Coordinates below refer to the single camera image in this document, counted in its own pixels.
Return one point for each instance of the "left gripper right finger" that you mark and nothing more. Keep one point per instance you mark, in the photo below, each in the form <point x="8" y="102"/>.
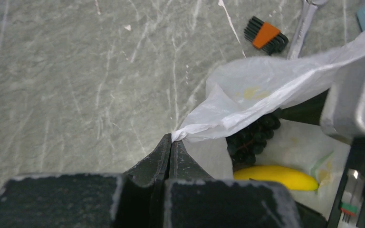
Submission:
<point x="210" y="203"/>

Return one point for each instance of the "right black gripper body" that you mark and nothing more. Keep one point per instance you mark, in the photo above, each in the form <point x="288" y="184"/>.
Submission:
<point x="349" y="202"/>

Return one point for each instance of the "dark fake grape bunch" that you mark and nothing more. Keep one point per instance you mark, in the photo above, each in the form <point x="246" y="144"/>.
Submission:
<point x="244" y="145"/>

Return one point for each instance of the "silver combination wrench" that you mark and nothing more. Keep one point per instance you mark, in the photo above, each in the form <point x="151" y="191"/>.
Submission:
<point x="309" y="7"/>

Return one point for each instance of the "black orange hex key set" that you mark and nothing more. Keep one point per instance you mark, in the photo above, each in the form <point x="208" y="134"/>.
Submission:
<point x="264" y="36"/>

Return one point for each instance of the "white plastic shopping bag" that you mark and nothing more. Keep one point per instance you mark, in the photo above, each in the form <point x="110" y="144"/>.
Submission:
<point x="242" y="91"/>

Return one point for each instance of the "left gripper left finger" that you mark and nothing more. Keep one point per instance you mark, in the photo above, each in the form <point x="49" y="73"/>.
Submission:
<point x="133" y="199"/>

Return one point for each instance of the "yellow fake banana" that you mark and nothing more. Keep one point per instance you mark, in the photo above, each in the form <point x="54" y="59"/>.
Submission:
<point x="290" y="178"/>

